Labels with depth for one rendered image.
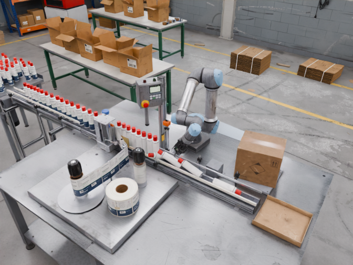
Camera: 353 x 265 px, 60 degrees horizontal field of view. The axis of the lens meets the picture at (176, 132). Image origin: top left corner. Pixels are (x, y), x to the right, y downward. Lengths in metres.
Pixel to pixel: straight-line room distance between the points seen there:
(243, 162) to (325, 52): 5.29
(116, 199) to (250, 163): 0.94
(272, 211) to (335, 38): 5.38
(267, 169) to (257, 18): 5.80
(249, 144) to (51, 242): 1.79
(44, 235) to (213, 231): 1.53
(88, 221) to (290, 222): 1.26
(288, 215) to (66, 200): 1.44
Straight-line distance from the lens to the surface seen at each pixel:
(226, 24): 8.07
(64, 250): 2.78
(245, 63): 6.14
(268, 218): 2.10
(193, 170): 2.18
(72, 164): 1.97
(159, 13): 6.35
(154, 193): 2.11
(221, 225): 2.01
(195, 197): 2.14
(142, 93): 2.15
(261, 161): 2.15
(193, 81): 2.21
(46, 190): 2.30
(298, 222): 2.14
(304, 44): 7.34
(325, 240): 3.25
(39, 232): 2.96
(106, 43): 4.47
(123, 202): 1.90
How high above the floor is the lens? 2.39
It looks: 34 degrees down
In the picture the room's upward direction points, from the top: straight up
